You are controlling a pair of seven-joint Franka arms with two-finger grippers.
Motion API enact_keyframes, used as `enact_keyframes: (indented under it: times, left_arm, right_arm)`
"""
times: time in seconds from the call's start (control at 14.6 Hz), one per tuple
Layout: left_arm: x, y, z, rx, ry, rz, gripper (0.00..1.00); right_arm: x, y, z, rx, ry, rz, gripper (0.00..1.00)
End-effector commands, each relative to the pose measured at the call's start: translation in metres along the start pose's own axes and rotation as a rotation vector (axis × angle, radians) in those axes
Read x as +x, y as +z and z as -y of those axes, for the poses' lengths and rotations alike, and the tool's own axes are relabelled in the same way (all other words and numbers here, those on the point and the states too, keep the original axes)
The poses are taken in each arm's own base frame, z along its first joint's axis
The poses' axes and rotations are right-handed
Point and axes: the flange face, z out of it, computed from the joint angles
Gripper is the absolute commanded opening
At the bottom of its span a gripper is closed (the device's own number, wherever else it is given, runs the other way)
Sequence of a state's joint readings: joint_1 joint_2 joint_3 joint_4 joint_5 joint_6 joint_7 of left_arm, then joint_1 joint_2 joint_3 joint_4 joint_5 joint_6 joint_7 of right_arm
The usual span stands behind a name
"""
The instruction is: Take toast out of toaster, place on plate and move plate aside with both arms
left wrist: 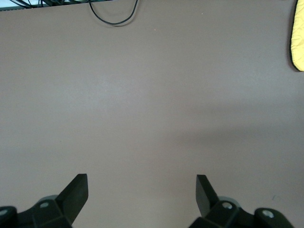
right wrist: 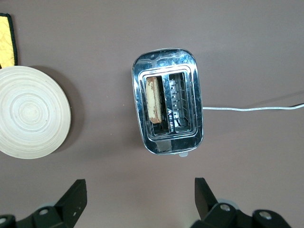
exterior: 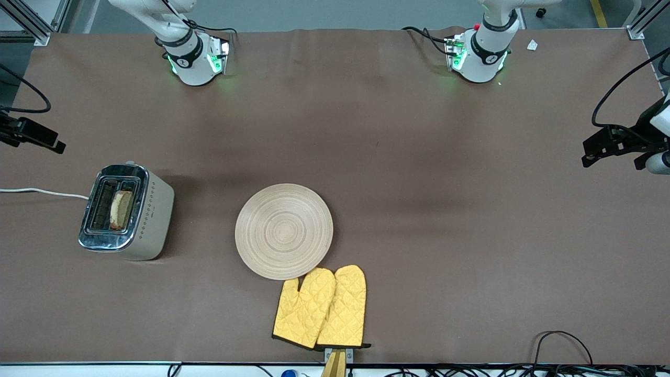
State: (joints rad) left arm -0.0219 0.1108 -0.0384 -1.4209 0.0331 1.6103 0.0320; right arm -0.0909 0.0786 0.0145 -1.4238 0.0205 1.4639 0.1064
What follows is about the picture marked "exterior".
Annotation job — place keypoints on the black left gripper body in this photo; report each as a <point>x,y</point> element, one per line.
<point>639,133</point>

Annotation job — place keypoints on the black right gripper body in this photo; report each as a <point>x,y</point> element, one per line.
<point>11,131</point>

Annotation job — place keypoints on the brown toast slice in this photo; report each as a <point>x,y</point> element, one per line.
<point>121,210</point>

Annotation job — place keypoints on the round wooden plate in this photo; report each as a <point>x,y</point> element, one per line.
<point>283,231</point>

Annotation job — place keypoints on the small white paper scrap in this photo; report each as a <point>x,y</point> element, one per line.
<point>532,45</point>

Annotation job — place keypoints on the silver beige two-slot toaster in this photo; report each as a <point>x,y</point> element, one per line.
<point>149,220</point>

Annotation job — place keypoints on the black caster wheel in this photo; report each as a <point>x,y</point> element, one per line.
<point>541,12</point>

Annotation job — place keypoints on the brown table cover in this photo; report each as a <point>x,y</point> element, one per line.
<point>471,235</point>

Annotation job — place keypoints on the yellow quilted oven mitt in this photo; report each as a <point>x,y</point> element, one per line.
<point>301,311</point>
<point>345,309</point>

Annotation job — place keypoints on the aluminium frame post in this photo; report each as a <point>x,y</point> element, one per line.
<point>36,26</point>
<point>641,23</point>

